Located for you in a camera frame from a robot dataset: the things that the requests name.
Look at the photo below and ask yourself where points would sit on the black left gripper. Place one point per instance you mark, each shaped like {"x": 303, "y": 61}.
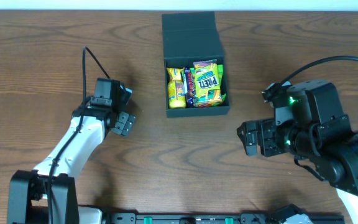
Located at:
{"x": 123, "y": 123}

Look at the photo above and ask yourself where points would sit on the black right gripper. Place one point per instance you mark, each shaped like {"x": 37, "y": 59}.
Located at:
{"x": 266, "y": 137}

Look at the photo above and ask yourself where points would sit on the green Haribo gummy bag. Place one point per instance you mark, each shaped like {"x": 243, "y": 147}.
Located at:
{"x": 220, "y": 71}

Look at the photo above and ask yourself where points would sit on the yellow sour candy canister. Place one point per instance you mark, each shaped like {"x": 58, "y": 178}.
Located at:
{"x": 176, "y": 95}

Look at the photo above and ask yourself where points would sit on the small yellow snack packet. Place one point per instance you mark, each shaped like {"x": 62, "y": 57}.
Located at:
{"x": 175, "y": 74}

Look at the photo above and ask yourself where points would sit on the blue Dairy Milk bar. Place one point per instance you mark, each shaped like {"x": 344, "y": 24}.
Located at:
{"x": 189, "y": 85}

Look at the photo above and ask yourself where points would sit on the green Pretz snack box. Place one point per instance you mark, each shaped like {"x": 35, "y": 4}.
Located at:
{"x": 207, "y": 84}

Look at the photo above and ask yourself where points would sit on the black gift box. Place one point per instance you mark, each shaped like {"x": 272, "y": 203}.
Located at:
{"x": 192, "y": 37}

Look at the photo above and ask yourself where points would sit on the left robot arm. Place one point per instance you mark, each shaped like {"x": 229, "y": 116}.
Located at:
{"x": 47, "y": 193}

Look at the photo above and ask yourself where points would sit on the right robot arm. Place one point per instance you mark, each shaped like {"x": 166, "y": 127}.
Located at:
{"x": 310, "y": 124}

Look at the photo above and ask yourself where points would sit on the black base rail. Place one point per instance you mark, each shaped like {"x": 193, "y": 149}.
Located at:
{"x": 291, "y": 214}

